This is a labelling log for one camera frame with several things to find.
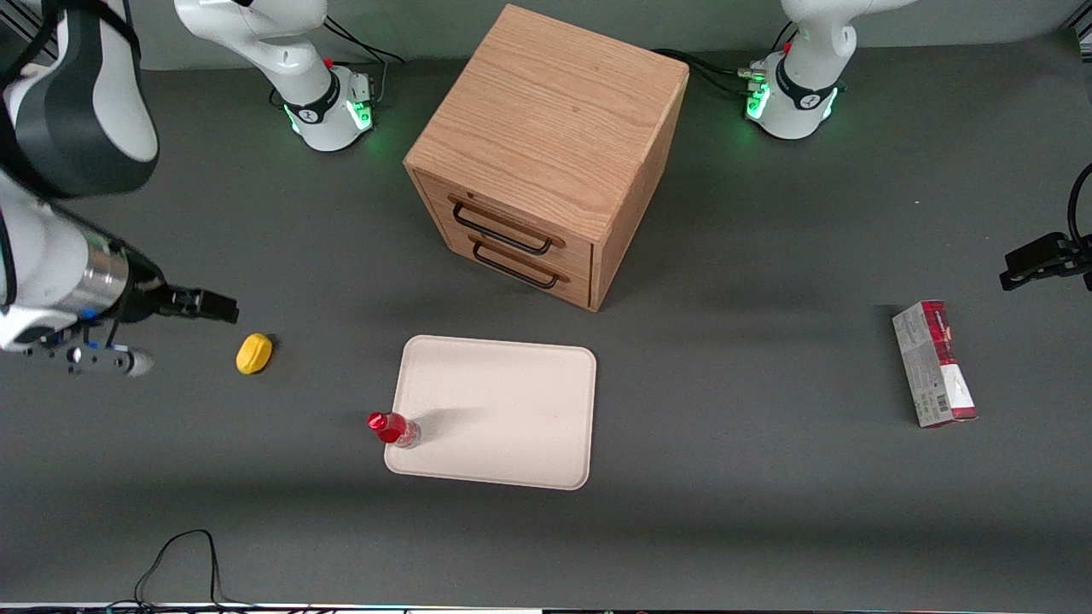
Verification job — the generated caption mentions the wooden two-drawer cabinet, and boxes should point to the wooden two-drawer cabinet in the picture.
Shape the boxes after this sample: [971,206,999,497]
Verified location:
[403,3,691,313]

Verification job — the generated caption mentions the thin black looped cable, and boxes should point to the thin black looped cable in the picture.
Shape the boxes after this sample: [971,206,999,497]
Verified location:
[107,529,257,611]

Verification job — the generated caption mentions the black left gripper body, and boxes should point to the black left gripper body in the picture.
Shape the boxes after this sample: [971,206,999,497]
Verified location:
[1058,235,1092,293]

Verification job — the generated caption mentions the black left arm base cables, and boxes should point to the black left arm base cables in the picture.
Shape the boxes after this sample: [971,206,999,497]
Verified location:
[653,49,760,96]

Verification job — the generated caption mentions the red and grey carton box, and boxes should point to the red and grey carton box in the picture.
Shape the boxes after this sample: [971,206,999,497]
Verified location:
[892,299,979,429]

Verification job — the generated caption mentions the black right arm base cables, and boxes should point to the black right arm base cables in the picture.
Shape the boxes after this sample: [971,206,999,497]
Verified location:
[322,15,407,107]

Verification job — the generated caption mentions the beige plastic tray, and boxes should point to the beige plastic tray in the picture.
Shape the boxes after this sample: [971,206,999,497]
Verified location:
[383,334,598,492]

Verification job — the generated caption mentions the red coke bottle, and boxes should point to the red coke bottle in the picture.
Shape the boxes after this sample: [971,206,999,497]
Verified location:
[367,410,422,450]

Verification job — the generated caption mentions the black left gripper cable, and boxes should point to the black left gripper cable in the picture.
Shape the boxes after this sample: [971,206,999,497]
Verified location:
[1068,162,1092,244]

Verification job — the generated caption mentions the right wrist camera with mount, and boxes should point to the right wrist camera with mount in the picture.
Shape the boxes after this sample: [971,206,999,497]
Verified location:
[24,341,156,379]

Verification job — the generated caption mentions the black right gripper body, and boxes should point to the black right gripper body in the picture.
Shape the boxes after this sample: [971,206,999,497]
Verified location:
[111,246,177,325]

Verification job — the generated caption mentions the black wire drawer handle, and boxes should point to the black wire drawer handle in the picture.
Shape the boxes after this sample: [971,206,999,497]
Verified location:
[449,196,566,256]
[468,236,571,290]

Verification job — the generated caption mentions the yellow toy lemon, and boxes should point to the yellow toy lemon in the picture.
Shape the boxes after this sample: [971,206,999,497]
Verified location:
[235,333,275,376]

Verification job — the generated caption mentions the black arm base cables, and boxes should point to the black arm base cables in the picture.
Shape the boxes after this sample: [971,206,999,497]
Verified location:
[653,49,760,96]
[322,15,407,107]

